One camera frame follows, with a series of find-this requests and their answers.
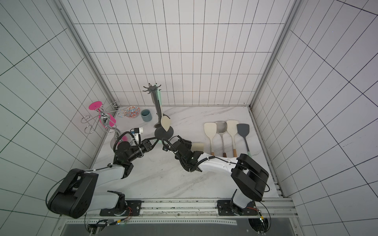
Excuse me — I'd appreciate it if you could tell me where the cream utensil dark wood handle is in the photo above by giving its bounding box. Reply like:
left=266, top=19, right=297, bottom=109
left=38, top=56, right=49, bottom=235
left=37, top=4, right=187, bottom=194
left=216, top=121, right=227, bottom=157

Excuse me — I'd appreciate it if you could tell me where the cream spatula light wood handle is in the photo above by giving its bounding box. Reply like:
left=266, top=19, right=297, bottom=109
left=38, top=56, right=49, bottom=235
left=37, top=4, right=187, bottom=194
left=226, top=120, right=239, bottom=157

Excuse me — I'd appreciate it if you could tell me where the grey spatula mint handle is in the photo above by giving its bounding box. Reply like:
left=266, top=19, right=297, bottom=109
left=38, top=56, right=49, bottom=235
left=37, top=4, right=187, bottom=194
left=236, top=124, right=252, bottom=157

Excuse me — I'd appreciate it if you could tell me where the cream spatula mint handle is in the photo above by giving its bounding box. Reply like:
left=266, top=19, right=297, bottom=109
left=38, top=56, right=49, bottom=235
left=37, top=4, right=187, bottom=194
left=191, top=143, right=204, bottom=152

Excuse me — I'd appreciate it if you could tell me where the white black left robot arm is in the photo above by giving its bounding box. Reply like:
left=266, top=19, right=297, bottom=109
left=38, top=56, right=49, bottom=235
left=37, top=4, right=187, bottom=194
left=45, top=137, right=159, bottom=219

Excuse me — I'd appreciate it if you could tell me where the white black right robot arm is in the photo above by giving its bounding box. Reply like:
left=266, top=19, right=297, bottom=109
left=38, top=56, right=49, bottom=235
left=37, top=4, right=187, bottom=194
left=162, top=139, right=270, bottom=208

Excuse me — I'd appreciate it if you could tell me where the grey utensil rack stand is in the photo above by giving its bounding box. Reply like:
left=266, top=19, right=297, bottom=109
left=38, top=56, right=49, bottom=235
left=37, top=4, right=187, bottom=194
left=144, top=83, right=174, bottom=139

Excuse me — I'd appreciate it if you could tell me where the teal ceramic cup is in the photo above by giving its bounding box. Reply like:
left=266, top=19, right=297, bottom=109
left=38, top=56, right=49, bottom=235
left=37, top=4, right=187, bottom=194
left=140, top=109, right=152, bottom=122

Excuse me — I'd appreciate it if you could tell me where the pink plastic wine glass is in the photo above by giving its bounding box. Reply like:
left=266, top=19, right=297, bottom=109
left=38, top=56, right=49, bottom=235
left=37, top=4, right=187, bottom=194
left=88, top=101, right=116, bottom=130

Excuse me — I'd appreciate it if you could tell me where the chrome wine glass holder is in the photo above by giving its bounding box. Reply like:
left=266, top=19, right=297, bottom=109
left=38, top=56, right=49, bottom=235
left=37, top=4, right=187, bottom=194
left=81, top=101, right=133, bottom=149

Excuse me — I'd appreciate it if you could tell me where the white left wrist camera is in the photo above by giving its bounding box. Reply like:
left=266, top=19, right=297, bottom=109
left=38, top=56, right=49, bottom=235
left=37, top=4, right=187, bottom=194
left=130, top=127, right=143, bottom=137

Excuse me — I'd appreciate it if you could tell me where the grey utensil mint handle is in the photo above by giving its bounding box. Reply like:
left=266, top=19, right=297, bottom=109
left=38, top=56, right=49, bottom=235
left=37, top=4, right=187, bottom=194
left=154, top=119, right=161, bottom=128

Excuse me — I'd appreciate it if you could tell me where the cream spoon mint handle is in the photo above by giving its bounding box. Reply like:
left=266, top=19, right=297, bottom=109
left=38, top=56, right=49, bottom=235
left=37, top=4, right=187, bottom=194
left=157, top=89, right=171, bottom=132

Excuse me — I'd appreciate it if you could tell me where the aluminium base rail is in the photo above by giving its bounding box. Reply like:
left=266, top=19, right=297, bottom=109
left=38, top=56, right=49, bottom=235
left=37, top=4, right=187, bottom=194
left=63, top=198, right=299, bottom=227

